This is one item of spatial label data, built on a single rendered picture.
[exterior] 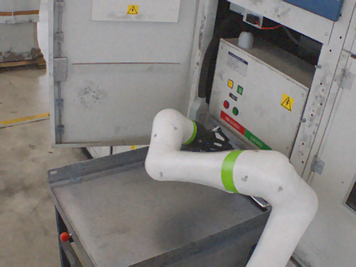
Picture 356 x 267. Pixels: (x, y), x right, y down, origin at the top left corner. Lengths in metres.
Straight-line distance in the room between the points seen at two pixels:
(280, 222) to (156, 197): 0.65
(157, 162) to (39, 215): 1.59
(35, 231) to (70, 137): 0.95
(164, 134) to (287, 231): 0.50
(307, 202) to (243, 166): 0.21
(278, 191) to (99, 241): 0.67
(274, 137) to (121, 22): 0.75
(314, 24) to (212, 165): 0.53
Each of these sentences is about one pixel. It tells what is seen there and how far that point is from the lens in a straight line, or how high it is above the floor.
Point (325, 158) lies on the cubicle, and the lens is 1.28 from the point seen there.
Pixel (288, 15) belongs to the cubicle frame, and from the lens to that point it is 1.33.
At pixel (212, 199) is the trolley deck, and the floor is 0.85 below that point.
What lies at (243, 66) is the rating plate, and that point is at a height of 1.34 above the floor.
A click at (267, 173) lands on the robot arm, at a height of 1.33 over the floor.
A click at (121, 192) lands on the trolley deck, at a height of 0.85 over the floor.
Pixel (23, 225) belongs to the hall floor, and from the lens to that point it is 2.69.
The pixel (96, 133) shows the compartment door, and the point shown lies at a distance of 1.86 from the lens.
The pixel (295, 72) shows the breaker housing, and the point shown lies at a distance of 1.48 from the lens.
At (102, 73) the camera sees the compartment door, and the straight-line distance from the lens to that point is 1.72.
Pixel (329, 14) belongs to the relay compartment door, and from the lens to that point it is 1.20.
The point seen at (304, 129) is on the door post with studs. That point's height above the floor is 1.28.
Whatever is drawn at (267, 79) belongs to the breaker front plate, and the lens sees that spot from 1.48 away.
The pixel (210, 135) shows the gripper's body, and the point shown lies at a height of 1.14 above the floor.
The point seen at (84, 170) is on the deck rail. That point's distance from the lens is 1.66.
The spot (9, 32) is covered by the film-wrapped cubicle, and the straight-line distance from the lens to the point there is 4.74.
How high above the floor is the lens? 1.87
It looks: 31 degrees down
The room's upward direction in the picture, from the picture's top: 8 degrees clockwise
